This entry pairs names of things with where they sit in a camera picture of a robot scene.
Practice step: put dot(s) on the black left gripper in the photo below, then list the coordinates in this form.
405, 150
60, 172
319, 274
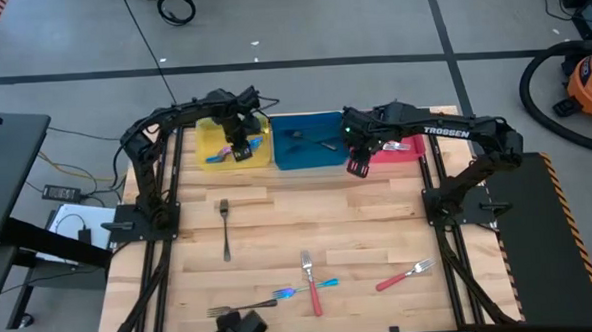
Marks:
237, 131

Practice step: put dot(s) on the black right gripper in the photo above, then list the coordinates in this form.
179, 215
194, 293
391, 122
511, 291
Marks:
360, 133

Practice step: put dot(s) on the iridescent rainbow metal fork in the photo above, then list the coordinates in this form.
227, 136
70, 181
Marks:
294, 290
218, 156

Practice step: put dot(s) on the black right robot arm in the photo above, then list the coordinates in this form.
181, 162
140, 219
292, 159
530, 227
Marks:
447, 132

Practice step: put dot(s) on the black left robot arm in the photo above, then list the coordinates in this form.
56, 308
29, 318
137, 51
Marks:
173, 113

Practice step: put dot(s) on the yellow plastic bin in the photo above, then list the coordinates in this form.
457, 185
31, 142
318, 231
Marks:
209, 135

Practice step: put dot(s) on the blue plastic bin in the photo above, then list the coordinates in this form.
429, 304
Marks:
321, 160

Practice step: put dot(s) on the pink red plastic bin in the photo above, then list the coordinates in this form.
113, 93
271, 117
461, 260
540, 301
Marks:
410, 155

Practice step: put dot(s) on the white paper sheet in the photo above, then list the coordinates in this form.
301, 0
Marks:
98, 217

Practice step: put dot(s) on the small black adapter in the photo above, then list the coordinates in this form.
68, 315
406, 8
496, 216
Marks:
85, 236

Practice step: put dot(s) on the black power brick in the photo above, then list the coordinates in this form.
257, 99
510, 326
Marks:
61, 193

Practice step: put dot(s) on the black hazard-striped floor mat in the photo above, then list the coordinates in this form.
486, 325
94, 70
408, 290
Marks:
540, 250

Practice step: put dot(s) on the black desk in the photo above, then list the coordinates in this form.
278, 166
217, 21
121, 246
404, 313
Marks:
5, 163

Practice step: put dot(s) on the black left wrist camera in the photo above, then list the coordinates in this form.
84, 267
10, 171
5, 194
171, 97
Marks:
249, 96

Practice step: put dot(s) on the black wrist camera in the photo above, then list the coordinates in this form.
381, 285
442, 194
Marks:
396, 110
249, 96

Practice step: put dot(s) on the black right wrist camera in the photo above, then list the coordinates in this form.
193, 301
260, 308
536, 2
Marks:
396, 110

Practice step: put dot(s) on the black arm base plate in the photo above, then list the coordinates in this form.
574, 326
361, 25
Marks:
483, 208
128, 228

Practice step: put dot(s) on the black table frame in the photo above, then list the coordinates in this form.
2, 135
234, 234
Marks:
457, 279

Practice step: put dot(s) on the black table-level camera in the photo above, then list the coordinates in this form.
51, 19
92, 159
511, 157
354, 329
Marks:
238, 328

